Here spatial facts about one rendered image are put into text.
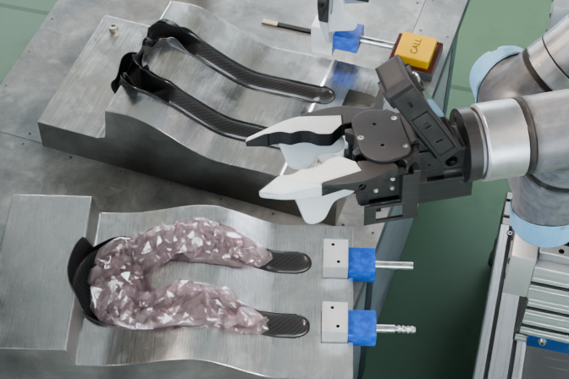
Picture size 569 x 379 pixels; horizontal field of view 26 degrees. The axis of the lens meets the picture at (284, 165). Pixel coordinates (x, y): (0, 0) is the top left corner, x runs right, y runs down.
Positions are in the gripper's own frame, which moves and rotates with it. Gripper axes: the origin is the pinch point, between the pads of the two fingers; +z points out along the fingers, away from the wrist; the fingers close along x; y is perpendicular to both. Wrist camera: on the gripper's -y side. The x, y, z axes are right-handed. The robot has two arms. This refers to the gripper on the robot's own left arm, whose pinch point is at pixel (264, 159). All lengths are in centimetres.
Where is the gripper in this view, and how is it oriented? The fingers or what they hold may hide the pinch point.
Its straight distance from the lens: 113.1
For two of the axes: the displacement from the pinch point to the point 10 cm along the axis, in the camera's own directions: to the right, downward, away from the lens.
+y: 0.3, 7.3, 6.8
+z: -9.8, 1.5, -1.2
